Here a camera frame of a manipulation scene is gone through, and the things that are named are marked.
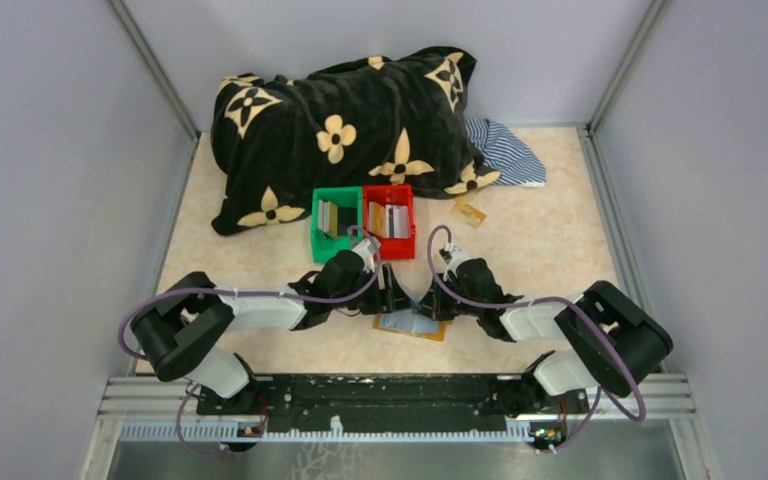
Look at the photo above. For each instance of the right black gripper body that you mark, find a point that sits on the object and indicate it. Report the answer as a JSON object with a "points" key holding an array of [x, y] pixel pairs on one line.
{"points": [[435, 298]]}

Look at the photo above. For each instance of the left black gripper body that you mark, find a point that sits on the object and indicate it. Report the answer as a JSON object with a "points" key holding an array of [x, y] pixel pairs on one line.
{"points": [[382, 297]]}

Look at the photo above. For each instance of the tan leather card holder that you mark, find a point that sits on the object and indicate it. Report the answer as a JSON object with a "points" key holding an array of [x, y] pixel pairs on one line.
{"points": [[410, 323]]}

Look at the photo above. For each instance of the translucent yellow card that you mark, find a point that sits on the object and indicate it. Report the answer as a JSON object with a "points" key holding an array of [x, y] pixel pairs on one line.
{"points": [[468, 214]]}

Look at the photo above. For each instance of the green plastic bin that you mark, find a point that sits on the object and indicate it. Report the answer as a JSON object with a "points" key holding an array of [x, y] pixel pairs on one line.
{"points": [[324, 248]]}

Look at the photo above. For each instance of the silver striped card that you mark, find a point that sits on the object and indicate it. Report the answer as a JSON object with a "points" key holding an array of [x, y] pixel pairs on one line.
{"points": [[397, 222]]}

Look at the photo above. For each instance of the red plastic bin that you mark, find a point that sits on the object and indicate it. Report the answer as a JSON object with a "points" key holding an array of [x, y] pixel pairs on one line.
{"points": [[392, 249]]}

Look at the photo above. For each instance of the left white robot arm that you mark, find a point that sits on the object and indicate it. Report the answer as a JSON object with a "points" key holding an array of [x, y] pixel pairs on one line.
{"points": [[179, 330]]}

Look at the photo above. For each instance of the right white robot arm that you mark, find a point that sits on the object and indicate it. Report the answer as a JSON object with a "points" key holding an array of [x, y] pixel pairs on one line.
{"points": [[614, 344]]}

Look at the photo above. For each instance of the cards in green bin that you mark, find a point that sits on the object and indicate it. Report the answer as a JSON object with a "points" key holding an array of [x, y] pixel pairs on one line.
{"points": [[333, 220]]}

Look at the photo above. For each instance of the gold card in red bin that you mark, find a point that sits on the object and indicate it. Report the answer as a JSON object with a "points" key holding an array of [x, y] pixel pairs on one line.
{"points": [[377, 219]]}

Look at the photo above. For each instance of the blue striped cloth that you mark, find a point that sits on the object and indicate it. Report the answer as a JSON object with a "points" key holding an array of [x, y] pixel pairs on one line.
{"points": [[505, 152]]}

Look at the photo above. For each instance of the black floral plush blanket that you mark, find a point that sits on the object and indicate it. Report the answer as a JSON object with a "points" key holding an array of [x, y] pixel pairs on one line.
{"points": [[371, 121]]}

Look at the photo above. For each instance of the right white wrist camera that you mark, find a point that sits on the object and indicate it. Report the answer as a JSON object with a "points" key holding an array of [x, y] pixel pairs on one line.
{"points": [[453, 257]]}

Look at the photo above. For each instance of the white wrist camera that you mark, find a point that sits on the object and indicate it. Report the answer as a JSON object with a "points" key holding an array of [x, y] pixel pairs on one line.
{"points": [[453, 257], [368, 251]]}

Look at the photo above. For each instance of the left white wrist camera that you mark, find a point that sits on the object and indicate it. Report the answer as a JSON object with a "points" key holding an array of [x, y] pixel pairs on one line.
{"points": [[368, 251]]}

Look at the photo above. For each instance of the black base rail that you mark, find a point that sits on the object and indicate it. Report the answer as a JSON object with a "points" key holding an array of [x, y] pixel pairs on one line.
{"points": [[379, 404]]}

